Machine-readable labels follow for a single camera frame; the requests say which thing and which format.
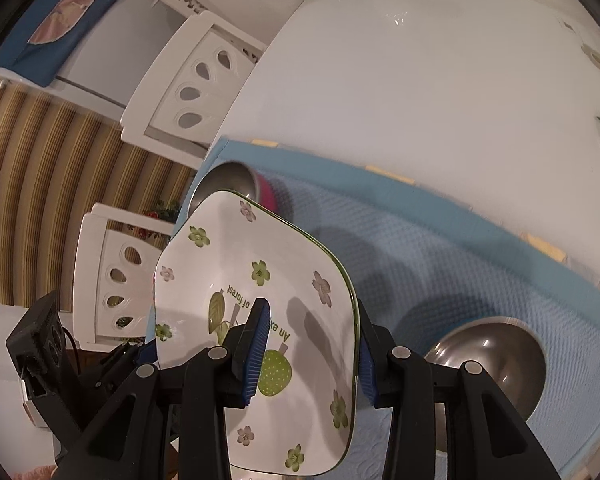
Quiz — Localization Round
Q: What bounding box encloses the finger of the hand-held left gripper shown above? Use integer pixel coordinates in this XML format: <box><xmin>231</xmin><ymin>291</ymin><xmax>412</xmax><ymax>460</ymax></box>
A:
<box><xmin>97</xmin><ymin>337</ymin><xmax>157</xmax><ymax>381</ymax></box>

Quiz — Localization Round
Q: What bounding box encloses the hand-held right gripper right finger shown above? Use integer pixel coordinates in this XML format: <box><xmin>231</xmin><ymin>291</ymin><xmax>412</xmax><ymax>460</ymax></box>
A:
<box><xmin>357</xmin><ymin>300</ymin><xmax>563</xmax><ymax>480</ymax></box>

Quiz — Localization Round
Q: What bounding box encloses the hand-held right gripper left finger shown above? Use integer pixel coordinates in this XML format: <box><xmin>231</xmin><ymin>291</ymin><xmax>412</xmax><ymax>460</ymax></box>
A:
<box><xmin>62</xmin><ymin>297</ymin><xmax>272</xmax><ymax>480</ymax></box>

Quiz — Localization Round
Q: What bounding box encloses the white hexagonal flower plate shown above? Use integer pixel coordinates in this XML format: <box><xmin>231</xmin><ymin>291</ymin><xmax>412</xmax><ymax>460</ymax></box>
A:
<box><xmin>152</xmin><ymin>189</ymin><xmax>358</xmax><ymax>477</ymax></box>

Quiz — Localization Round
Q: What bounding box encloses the blue steel bowl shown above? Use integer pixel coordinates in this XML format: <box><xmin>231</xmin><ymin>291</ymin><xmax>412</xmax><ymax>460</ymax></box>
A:
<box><xmin>424</xmin><ymin>316</ymin><xmax>547</xmax><ymax>453</ymax></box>

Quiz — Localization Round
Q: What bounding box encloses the red steel bowl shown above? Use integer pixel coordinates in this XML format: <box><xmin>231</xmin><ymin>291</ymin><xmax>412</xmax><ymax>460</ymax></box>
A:
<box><xmin>187</xmin><ymin>160</ymin><xmax>281</xmax><ymax>226</ymax></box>

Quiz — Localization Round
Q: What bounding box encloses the white dining chair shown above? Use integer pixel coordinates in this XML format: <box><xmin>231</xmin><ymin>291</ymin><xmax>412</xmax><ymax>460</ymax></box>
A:
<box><xmin>72</xmin><ymin>202</ymin><xmax>182</xmax><ymax>352</ymax></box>
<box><xmin>120</xmin><ymin>10</ymin><xmax>267</xmax><ymax>171</ymax></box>

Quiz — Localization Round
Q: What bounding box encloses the blue waffle mat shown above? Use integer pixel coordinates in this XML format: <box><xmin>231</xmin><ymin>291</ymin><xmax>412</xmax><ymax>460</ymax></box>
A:
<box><xmin>195</xmin><ymin>135</ymin><xmax>600</xmax><ymax>480</ymax></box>

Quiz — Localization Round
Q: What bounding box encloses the blue cloth with pink print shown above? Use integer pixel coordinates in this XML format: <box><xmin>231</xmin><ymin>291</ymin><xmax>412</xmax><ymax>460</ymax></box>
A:
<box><xmin>0</xmin><ymin>0</ymin><xmax>133</xmax><ymax>88</ymax></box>

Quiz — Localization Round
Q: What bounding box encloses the flower sticker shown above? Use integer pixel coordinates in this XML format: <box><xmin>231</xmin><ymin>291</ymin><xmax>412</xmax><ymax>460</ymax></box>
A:
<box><xmin>580</xmin><ymin>42</ymin><xmax>600</xmax><ymax>77</ymax></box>

